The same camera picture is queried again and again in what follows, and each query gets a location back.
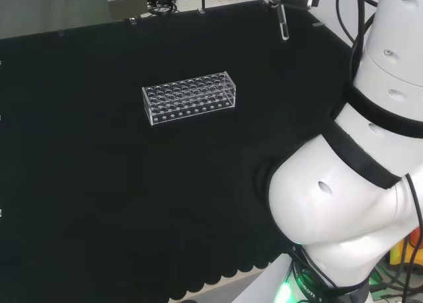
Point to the grey metal box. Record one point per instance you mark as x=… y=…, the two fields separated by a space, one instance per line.
x=125 y=0

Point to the clear glass test tube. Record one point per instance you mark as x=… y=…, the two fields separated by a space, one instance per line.
x=283 y=22

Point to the black bench cloth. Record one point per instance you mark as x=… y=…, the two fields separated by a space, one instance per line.
x=99 y=184

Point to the clear cloth clip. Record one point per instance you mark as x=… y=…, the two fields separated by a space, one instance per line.
x=132 y=21
x=319 y=24
x=201 y=11

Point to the yellow stop button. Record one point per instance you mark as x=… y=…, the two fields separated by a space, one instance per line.
x=401 y=253

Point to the clear acrylic test tube rack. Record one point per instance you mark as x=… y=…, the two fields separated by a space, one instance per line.
x=188 y=98

